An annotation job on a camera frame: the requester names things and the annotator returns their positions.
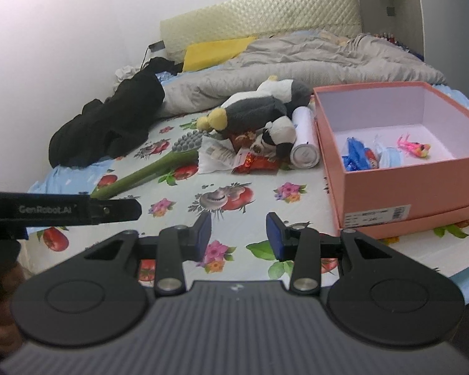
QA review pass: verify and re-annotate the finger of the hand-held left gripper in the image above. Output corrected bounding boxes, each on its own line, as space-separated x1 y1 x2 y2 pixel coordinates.
89 198 142 224

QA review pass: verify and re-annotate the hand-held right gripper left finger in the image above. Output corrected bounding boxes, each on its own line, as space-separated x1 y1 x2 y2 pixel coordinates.
84 213 212 297

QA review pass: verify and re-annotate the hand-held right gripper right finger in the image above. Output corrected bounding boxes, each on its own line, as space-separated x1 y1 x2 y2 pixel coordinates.
266 212 395 293

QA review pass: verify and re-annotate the red snack packet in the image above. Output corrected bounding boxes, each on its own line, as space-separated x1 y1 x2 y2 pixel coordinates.
231 131 282 174

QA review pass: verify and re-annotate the small panda plush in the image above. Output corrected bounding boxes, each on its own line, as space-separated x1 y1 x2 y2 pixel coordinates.
251 115 298 159

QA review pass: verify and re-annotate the blue plastic packet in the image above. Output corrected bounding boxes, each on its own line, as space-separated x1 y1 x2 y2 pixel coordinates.
342 137 378 173

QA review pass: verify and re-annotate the pink cardboard box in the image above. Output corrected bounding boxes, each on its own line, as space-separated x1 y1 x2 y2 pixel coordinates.
312 82 469 240

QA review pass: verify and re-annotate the light blue face mask packet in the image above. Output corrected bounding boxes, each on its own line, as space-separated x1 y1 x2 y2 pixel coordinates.
375 135 406 168

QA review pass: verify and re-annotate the small pink toy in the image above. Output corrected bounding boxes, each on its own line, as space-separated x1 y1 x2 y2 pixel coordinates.
396 133 431 159

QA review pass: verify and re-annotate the blue cloud print sheet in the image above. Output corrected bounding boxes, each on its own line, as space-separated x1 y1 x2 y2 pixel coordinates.
27 70 469 305

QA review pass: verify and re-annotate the fruit print tablecloth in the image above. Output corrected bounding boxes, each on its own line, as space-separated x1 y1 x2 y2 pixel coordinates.
23 109 469 288

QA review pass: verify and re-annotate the green plush toothbrush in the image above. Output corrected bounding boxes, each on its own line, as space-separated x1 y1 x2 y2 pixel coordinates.
90 130 206 200

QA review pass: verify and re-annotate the white labelled packet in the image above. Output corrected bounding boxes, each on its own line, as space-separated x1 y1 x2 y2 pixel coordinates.
197 135 247 174

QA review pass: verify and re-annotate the black clothing pile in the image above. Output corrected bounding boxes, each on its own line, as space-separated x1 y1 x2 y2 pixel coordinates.
49 57 167 168

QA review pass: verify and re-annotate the white can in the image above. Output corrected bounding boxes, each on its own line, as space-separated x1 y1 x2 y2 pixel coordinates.
289 106 321 169

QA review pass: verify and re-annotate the grey penguin plush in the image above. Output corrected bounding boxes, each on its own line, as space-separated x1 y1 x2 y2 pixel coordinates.
196 75 313 135

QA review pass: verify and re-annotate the white crumpled cloth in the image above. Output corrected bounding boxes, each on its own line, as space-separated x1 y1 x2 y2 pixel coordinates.
114 64 141 83

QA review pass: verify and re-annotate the grey quilt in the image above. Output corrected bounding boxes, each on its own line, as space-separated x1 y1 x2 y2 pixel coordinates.
158 31 448 120

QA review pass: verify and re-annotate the yellow pillow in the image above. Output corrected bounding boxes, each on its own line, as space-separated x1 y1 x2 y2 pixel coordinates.
182 36 258 73

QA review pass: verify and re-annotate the cream padded headboard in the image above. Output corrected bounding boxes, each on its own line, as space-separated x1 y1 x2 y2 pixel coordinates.
159 0 362 61

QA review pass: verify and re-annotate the grey wardrobe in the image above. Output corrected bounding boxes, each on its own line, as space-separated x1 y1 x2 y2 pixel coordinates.
354 0 469 87

